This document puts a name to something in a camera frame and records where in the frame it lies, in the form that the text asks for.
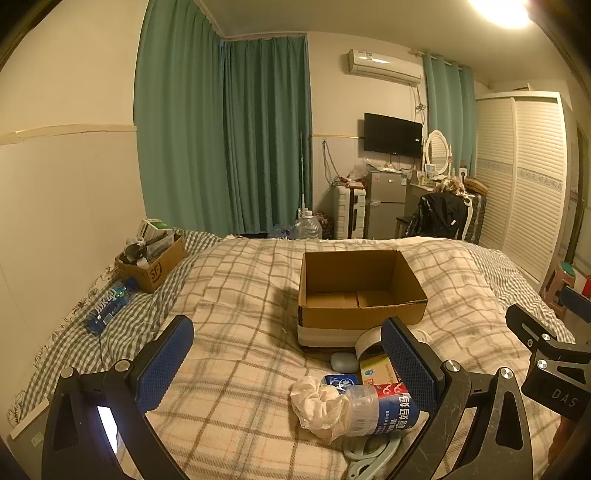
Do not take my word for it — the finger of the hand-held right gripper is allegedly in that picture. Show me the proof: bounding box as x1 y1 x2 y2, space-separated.
560 286 591 321
505 303 578 356

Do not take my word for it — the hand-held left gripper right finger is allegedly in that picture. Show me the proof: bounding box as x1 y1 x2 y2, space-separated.
381 316 534 480

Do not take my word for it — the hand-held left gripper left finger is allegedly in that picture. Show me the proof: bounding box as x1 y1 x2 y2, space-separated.
41 315 195 480

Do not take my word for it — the yellow orange medicine box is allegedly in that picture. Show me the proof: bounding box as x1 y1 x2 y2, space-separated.
359 353 407 386

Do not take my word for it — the wide tape roll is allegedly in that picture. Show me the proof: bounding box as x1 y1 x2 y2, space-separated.
355 327 432 370

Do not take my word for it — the clear bottle red blue label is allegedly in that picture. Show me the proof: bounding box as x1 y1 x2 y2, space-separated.
339 382 432 437

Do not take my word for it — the pale blue earbuds case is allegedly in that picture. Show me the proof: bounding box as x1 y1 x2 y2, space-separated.
330 352 361 374

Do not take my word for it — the small blue packet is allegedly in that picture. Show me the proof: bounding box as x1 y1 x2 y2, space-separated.
322 374 360 395

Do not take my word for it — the white fabric scrunchie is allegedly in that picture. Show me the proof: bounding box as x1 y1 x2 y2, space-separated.
290 375 352 445

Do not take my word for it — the pale blue plastic hook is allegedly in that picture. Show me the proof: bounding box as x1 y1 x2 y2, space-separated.
342 434 402 480

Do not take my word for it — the plastic stool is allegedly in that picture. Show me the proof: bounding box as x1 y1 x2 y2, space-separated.
540 261 575 319

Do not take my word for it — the green checked bed sheet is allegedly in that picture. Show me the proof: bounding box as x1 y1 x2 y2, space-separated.
18 228 575 416

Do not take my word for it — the blue water bottle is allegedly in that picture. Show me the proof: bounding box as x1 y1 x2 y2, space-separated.
84 277 139 335

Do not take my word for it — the lit smartphone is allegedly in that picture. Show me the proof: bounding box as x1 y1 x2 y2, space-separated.
95 404 122 457

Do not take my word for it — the small printed cardboard box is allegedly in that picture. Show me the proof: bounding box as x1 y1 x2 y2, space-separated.
115 233 188 295

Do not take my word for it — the room door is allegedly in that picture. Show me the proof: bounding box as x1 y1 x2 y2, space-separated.
566 120 591 264

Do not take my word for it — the dark striped suitcase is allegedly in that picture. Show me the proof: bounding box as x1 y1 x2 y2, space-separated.
463 178 489 244

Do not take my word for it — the grey plush toy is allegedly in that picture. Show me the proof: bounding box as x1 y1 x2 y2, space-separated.
124 237 149 267

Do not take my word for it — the white louvred wardrobe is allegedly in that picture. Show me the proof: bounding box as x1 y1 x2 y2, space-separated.
475 91 575 284

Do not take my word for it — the black jacket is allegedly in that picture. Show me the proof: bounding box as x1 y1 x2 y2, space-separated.
406 191 468 241

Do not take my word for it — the white green carton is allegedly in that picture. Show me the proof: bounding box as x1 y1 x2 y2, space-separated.
139 218 174 241

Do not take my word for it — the tan fluffy item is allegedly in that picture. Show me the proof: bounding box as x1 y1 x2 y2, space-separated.
434 178 465 197

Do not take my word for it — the grey dressing table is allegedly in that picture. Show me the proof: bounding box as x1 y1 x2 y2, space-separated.
405 178 444 217

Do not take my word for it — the silver small fridge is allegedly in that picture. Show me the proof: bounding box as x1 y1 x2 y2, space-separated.
365 168 409 240

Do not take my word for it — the white ribbed suitcase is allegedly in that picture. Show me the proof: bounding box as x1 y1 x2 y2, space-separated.
333 185 368 240

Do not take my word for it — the large clear water jug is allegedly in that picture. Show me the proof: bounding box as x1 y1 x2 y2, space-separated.
293 208 323 241

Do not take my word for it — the white oval mirror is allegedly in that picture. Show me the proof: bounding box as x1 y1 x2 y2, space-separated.
422 130 452 178

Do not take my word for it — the pale green curtain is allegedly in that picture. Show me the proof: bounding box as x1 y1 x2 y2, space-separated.
422 53 476 178

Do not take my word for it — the thin white pole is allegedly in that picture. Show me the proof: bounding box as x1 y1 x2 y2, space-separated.
298 131 307 213

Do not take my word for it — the white air conditioner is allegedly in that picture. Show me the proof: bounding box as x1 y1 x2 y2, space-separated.
346 48 424 86

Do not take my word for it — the ceiling lamp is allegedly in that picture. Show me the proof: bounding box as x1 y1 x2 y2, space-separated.
466 0 532 28

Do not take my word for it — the wall cable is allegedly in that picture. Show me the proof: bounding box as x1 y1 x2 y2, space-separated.
322 141 341 185

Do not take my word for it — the black wall television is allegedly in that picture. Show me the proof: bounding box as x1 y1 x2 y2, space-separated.
363 112 423 158

